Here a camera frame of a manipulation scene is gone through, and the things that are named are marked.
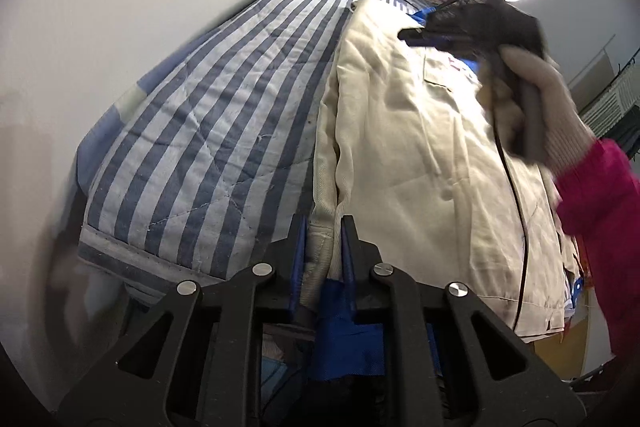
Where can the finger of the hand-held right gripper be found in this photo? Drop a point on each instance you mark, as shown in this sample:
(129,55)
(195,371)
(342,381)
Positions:
(425,38)
(431,13)

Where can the blue white striped quilt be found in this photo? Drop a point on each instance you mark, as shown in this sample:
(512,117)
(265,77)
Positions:
(200,132)

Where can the black clothes rack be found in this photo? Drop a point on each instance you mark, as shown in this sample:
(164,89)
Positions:
(590,72)

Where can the beige jacket with blue lining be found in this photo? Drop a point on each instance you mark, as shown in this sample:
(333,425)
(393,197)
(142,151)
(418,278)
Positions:
(410,147)

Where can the striped hanging towel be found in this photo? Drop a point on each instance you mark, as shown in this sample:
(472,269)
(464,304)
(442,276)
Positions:
(607,104)

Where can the dark hanging clothes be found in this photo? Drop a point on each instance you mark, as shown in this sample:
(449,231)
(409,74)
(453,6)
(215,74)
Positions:
(629,132)

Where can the person's right hand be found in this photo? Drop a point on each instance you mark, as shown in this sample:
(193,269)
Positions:
(555,107)

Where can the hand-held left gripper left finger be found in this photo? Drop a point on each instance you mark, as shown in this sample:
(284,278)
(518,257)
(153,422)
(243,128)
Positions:
(299,257)

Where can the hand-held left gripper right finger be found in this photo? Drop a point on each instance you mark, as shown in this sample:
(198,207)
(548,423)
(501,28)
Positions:
(348,267)

